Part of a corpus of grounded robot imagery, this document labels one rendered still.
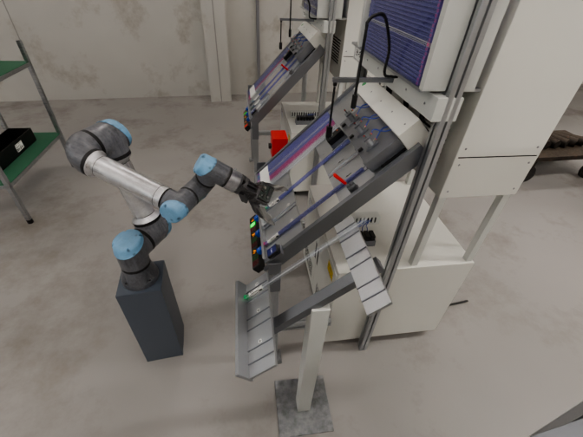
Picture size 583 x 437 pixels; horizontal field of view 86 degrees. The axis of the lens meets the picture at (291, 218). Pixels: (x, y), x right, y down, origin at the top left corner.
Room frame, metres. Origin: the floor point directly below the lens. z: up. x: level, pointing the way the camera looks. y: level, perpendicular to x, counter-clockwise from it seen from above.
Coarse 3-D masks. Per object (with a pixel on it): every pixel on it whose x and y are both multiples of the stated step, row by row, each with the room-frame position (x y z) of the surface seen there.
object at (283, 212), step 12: (288, 180) 1.28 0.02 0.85; (276, 192) 1.26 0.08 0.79; (276, 204) 1.18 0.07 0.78; (288, 204) 1.12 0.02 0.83; (276, 216) 1.10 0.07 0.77; (288, 216) 1.05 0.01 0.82; (276, 228) 1.02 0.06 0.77; (300, 228) 0.94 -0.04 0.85; (276, 240) 0.95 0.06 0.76; (288, 240) 0.91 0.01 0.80
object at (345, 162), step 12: (348, 96) 1.58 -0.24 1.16; (336, 108) 1.56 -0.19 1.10; (348, 108) 1.48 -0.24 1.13; (336, 120) 1.47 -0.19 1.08; (324, 144) 1.35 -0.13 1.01; (348, 144) 1.23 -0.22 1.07; (324, 156) 1.26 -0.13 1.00; (336, 156) 1.21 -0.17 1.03; (348, 156) 1.15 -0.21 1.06; (336, 168) 1.13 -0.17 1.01; (348, 168) 1.09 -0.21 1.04; (336, 180) 1.06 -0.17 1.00; (360, 180) 0.98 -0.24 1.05; (336, 192) 1.00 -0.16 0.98; (348, 192) 0.96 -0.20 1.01
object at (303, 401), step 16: (320, 320) 0.59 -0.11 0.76; (304, 336) 0.63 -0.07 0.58; (320, 336) 0.59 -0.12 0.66; (304, 352) 0.61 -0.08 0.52; (320, 352) 0.59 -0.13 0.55; (304, 368) 0.58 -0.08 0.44; (288, 384) 0.70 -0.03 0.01; (304, 384) 0.58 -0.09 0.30; (320, 384) 0.71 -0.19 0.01; (288, 400) 0.63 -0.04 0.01; (304, 400) 0.59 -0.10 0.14; (320, 400) 0.64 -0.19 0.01; (288, 416) 0.56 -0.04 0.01; (304, 416) 0.56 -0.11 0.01; (320, 416) 0.57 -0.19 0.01; (288, 432) 0.50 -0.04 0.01; (304, 432) 0.50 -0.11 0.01; (320, 432) 0.51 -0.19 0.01
